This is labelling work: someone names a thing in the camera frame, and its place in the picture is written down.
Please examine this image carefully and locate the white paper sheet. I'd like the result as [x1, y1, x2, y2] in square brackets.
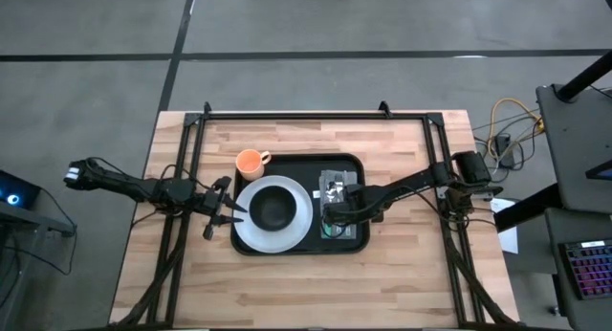
[489, 197, 520, 255]

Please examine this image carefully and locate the black bowl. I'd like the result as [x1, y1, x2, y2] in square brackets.
[248, 185, 298, 232]

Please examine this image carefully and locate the dark grey desk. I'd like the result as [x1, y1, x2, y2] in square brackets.
[535, 83, 612, 213]

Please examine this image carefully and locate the white round plate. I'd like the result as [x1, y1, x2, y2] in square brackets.
[232, 174, 315, 254]

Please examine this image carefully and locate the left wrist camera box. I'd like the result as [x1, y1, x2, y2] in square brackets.
[190, 189, 215, 213]

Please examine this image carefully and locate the yellow cable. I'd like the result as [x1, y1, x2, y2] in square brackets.
[486, 97, 545, 161]

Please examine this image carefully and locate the orange mug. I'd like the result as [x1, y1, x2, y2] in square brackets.
[234, 148, 273, 183]

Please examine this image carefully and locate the grey side stand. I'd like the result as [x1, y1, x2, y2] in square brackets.
[0, 200, 78, 331]

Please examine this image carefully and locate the black plastic tray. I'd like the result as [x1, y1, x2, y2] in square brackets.
[229, 151, 372, 256]

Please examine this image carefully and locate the grey cloth napkin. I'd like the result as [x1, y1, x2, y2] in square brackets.
[312, 168, 361, 240]

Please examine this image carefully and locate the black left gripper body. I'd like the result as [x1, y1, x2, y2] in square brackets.
[193, 175, 234, 241]

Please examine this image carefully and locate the backlit keyboard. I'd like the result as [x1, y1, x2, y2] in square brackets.
[557, 238, 612, 302]

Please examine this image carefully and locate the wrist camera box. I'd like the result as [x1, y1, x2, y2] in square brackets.
[357, 184, 384, 204]
[190, 189, 215, 213]

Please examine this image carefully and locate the black power adapter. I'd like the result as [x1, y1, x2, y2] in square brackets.
[493, 133, 516, 169]

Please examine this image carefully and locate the black pole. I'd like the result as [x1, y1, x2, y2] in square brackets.
[556, 50, 612, 103]

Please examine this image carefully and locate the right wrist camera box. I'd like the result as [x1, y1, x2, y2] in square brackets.
[357, 184, 384, 204]

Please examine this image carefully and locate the computer with blue light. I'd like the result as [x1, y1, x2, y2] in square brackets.
[0, 169, 42, 210]

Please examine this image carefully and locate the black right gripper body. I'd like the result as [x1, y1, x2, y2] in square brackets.
[342, 182, 384, 226]

